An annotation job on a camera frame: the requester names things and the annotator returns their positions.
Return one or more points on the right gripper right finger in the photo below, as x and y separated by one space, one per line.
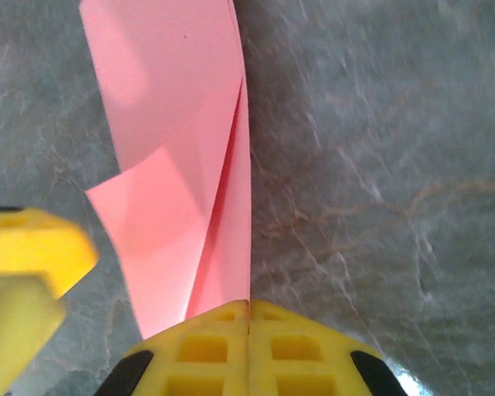
297 359

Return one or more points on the pink square paper sheet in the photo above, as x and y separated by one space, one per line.
169 123

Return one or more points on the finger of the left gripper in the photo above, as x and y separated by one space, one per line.
33 243
12 326

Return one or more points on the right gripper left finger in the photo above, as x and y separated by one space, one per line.
206 359

